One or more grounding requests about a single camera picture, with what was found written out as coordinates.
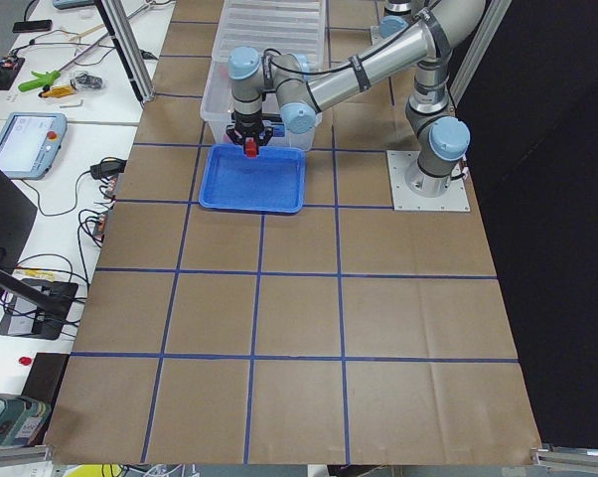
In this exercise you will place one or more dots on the wooden chopsticks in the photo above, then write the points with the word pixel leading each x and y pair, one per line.
pixel 55 36

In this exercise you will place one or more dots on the black smartphone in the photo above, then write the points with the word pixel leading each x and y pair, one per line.
pixel 32 26

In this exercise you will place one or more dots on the aluminium frame post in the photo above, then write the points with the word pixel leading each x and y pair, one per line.
pixel 116 23

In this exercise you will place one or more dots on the clear ribbed box lid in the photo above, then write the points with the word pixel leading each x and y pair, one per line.
pixel 296 27

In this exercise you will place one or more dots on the red block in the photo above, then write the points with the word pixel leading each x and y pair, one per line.
pixel 250 148

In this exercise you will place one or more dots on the black monitor stand base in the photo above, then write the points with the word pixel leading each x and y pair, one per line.
pixel 25 319

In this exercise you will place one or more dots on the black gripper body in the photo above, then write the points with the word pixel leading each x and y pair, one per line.
pixel 248 126

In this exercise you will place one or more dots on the black cable bundle bag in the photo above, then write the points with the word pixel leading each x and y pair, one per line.
pixel 83 80

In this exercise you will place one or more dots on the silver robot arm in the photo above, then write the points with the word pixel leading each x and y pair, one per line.
pixel 403 10
pixel 443 138

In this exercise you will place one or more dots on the silver allen key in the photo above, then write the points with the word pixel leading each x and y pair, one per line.
pixel 72 104

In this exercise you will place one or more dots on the black power adapter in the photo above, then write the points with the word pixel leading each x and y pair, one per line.
pixel 107 167

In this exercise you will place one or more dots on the blue teach pendant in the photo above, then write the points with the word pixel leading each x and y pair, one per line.
pixel 29 143

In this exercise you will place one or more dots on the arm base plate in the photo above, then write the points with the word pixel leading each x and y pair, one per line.
pixel 414 191
pixel 375 34

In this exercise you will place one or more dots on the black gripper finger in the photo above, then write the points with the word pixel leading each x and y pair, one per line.
pixel 261 140
pixel 240 141

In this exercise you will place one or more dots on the brown paper table cover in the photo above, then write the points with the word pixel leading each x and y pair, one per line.
pixel 347 333

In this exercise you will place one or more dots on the blue plastic tray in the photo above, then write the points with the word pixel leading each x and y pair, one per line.
pixel 272 182

